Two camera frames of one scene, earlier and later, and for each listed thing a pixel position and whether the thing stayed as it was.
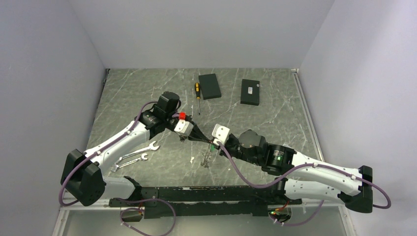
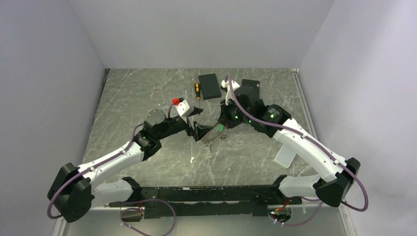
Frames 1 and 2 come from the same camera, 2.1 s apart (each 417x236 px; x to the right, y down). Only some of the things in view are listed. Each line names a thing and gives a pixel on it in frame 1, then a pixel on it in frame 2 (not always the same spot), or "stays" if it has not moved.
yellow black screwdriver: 197,86 stays
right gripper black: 225,150 to 223,118
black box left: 209,86 stays
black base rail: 186,202 stays
